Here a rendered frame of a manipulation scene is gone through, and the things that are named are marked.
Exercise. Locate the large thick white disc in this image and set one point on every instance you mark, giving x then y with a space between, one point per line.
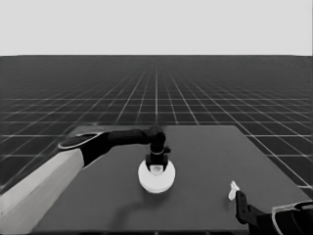
153 182

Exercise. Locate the small thin T-shaped white piece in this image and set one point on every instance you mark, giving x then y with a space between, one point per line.
232 192

